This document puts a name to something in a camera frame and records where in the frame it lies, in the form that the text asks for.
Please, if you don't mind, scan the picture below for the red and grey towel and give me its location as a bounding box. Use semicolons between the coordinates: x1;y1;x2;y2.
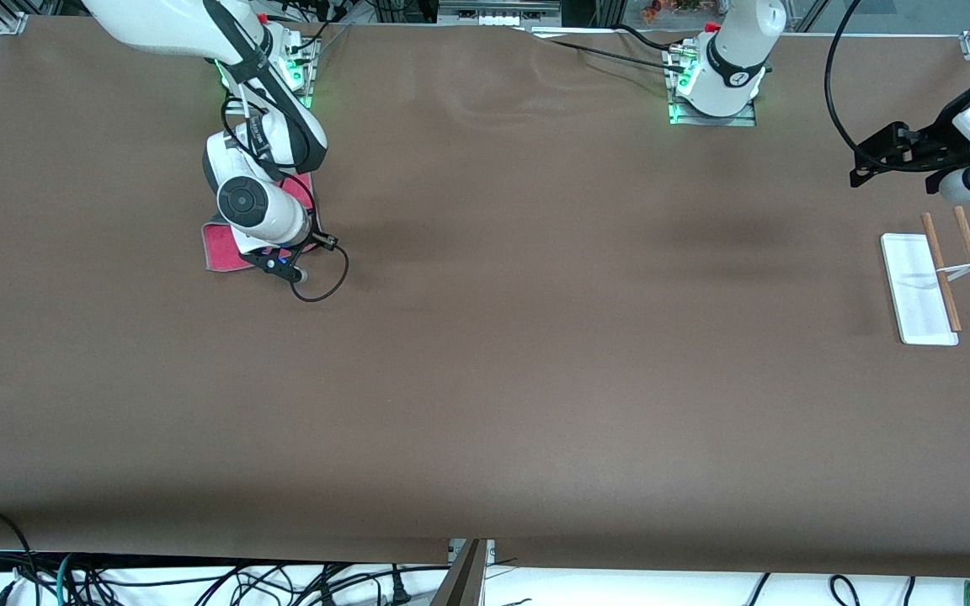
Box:
202;173;319;273

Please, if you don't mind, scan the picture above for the wooden rack rod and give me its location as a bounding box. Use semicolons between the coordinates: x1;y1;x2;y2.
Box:
920;212;963;332

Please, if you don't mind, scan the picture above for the white rack base tray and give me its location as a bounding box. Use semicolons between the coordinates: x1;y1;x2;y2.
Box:
881;233;960;347

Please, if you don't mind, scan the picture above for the small orange object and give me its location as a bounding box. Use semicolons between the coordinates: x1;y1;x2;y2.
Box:
642;0;705;22

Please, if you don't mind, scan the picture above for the grey equipment box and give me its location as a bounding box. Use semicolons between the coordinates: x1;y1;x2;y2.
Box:
439;0;562;26

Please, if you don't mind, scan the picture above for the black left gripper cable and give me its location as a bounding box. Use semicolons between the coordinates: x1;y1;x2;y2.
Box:
823;0;957;173

